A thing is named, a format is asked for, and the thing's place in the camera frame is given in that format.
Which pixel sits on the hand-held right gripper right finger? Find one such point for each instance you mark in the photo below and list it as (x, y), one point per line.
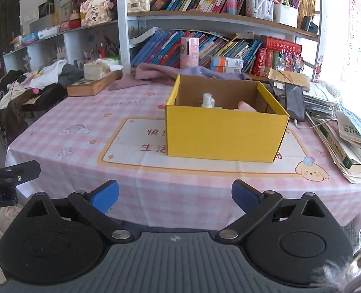
(246, 195)

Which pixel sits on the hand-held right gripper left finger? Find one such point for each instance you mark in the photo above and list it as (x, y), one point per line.
(104, 196)

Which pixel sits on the yellow cardboard box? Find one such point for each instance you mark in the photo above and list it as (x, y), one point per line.
(223, 134)

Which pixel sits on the pink plush toy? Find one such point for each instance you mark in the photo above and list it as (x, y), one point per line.
(244, 106)

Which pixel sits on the small spray bottle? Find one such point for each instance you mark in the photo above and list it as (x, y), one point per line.
(206, 100)

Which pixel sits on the pink checked tablecloth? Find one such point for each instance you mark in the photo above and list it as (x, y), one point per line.
(76, 164)

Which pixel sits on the brown garment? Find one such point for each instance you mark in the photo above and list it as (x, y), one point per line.
(14, 113)

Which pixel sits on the black bag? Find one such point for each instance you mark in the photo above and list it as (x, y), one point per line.
(46, 97)

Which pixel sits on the black phone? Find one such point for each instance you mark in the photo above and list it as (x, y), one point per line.
(295, 102)

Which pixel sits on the flat wooden box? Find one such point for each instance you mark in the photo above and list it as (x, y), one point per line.
(89, 87)

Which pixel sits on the stack of books and papers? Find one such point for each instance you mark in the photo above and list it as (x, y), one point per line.
(345, 140)

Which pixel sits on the grey garment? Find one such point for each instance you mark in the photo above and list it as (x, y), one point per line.
(72, 74)

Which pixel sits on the grey fur pompom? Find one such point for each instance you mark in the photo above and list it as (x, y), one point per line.
(336, 274)

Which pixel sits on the brown envelope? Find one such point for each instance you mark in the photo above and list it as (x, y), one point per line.
(289, 79)

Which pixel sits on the beige tissue pack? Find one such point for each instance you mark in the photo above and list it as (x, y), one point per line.
(93, 71)

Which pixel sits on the blue wipes pack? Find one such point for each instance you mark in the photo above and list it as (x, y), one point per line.
(30, 38)

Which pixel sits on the pink cloth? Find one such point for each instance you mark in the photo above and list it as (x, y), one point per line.
(150, 73)

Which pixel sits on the red dictionary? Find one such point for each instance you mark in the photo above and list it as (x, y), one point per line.
(269, 61)
(259, 61)

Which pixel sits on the white wipes pack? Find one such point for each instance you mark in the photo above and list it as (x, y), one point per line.
(48, 32)

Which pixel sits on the desk holder with pens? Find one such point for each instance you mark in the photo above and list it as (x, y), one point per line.
(101, 50)

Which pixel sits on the pink cartoon sticker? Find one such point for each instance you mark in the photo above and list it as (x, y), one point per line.
(318, 67)

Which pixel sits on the pink box on shelf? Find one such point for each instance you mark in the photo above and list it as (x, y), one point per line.
(188, 55)

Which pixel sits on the row of leaning books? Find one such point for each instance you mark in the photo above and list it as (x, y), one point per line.
(156, 48)

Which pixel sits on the red gift tin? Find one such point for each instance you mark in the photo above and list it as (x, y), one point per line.
(74, 21)

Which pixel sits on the white bookshelf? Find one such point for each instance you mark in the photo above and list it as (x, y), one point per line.
(124, 36)

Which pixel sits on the pink flower decoration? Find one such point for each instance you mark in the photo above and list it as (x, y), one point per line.
(95, 9)

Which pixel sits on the small black device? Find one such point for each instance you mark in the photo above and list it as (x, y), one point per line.
(308, 24)

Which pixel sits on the white storage box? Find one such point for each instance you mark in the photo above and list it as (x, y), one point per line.
(285, 16)

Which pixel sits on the white pen holder with markers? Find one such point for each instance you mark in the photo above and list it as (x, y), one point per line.
(261, 6)

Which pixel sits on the row of yellow books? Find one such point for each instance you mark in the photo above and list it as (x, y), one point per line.
(307, 4)

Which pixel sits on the alphabet wall poster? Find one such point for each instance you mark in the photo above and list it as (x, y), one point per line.
(359, 36)

